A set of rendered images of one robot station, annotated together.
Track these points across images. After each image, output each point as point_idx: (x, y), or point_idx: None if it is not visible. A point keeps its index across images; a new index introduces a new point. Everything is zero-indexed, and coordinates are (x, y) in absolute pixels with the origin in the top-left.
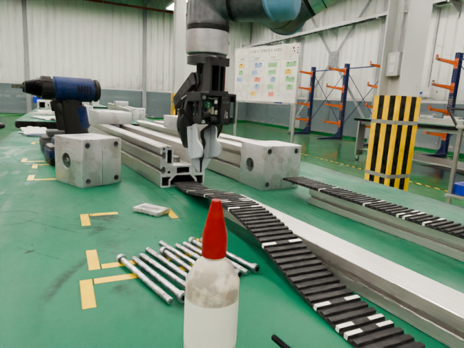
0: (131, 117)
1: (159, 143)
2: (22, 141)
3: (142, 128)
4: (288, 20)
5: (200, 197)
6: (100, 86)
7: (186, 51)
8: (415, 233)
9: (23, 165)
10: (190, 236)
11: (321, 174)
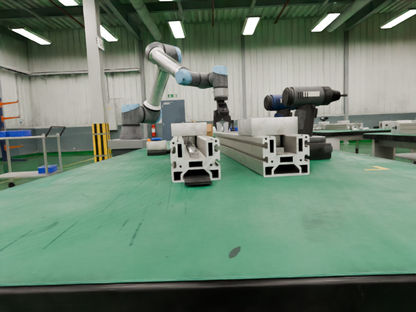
0: (238, 125)
1: (234, 131)
2: (414, 170)
3: (232, 133)
4: (200, 88)
5: None
6: (264, 100)
7: (228, 95)
8: None
9: None
10: None
11: (138, 153)
